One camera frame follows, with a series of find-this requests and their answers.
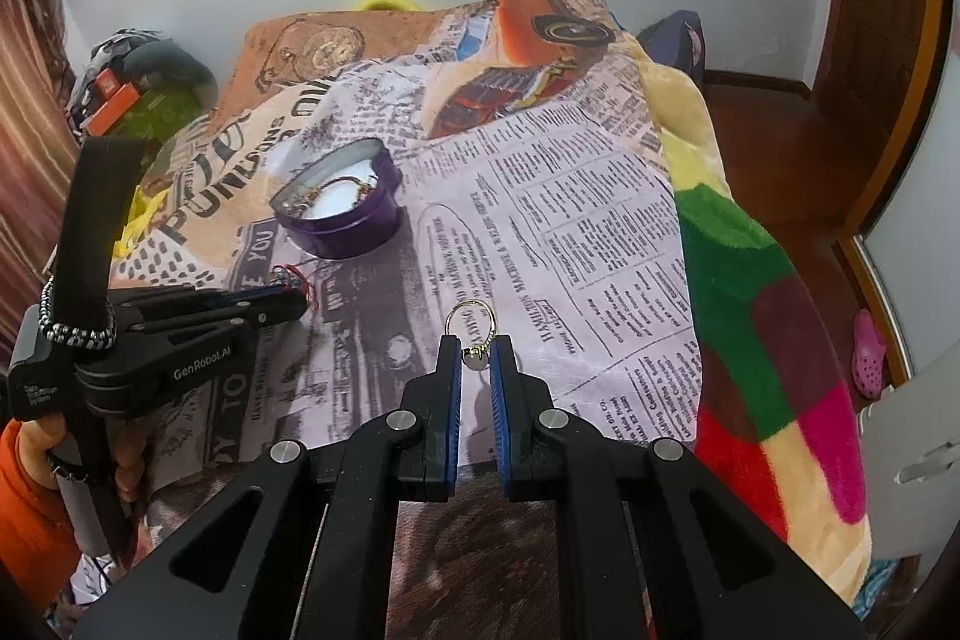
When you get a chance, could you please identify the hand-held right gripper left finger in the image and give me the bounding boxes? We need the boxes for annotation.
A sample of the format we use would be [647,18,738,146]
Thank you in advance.
[71,332,466,640]

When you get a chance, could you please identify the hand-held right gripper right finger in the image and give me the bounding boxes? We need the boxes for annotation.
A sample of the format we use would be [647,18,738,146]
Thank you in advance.
[487,335,863,640]

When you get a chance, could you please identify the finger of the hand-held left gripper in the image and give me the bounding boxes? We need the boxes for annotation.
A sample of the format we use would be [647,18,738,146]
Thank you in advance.
[150,293,310,350]
[109,282,302,320]

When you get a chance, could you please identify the red beaded bracelet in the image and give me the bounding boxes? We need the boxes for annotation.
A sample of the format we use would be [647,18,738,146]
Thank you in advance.
[270,265,320,313]

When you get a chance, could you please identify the purple heart-shaped tin box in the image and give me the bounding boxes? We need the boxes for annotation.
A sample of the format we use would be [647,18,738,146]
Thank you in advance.
[268,137,403,259]

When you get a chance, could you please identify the gold chain bracelet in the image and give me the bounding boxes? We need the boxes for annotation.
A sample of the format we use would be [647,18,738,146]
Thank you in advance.
[283,173,380,218]

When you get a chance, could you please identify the person's left forearm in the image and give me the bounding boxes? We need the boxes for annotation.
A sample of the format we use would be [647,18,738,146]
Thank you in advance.
[0,419,82,611]

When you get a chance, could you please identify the person's left hand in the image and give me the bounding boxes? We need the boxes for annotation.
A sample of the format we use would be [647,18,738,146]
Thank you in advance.
[112,419,152,504]

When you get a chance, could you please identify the yellow cloth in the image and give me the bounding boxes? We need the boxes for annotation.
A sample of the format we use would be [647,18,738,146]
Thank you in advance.
[112,188,163,260]

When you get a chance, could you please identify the green patterned bag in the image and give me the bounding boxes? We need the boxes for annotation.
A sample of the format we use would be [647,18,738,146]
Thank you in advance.
[112,83,208,163]

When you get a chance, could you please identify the orange box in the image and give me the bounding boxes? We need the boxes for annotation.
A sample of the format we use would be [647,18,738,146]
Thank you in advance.
[82,83,141,136]

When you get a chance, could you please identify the newspaper print blanket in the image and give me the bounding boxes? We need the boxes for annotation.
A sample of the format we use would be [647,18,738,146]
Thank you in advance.
[75,0,706,640]

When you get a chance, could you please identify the grey cloth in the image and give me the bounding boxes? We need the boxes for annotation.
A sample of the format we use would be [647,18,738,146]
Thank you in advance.
[124,43,220,103]

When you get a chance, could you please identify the brown striped curtain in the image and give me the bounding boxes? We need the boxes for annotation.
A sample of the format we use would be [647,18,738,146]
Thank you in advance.
[0,0,85,330]

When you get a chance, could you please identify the pile of clothes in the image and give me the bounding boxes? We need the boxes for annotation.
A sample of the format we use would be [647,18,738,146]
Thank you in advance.
[64,29,175,124]

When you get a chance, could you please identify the colourful patchwork fleece blanket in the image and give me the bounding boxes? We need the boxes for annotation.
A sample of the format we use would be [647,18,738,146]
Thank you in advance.
[637,31,875,620]

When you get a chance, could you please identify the pink clog shoe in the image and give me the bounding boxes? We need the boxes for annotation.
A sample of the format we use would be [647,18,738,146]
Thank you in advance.
[853,308,888,400]

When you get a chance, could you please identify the dark blue bag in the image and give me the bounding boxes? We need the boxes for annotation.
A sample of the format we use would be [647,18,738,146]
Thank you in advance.
[637,9,707,88]

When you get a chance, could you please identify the white plastic panel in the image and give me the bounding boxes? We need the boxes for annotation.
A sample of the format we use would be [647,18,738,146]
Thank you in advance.
[855,340,960,563]

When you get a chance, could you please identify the white heart-sticker sliding door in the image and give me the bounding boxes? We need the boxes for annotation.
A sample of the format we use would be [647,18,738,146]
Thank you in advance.
[840,0,960,386]

